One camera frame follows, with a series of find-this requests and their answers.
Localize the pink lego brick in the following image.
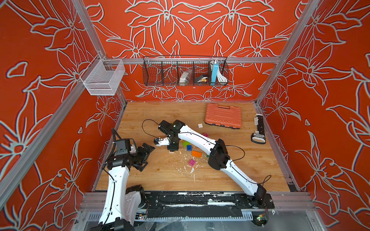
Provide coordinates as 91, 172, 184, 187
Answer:
189, 159, 196, 167

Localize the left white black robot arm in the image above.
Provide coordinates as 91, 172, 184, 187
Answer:
90, 129, 155, 231

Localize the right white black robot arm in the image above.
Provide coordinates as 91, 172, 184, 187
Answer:
155, 120, 267, 205

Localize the lime green lego brick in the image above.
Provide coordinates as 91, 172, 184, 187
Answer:
182, 141, 191, 148

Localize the orange long lego brick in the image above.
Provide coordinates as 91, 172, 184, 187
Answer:
191, 151, 202, 158

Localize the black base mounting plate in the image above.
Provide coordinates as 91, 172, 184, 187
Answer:
137, 191, 275, 220

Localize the orange plastic tool case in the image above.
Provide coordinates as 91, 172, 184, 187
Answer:
204, 104, 242, 129

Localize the silver packet in basket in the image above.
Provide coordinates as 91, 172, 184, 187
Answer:
179, 70, 192, 87

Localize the black handheld scraper tool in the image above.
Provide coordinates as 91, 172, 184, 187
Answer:
251, 114, 266, 144

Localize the light blue box in basket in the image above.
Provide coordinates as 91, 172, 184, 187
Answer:
211, 63, 219, 86

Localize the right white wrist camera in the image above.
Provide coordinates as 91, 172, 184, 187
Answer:
154, 138, 170, 147

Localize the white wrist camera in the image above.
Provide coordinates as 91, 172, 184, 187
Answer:
154, 138, 170, 147
115, 138, 137, 156

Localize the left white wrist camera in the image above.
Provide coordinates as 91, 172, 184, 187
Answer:
115, 138, 137, 156

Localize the black wire wall basket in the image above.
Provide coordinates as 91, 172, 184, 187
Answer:
143, 55, 230, 87

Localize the white cable in basket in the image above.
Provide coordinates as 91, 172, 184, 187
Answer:
216, 68, 228, 85

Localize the clear plastic wall bin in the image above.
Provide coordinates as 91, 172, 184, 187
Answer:
81, 60, 126, 96

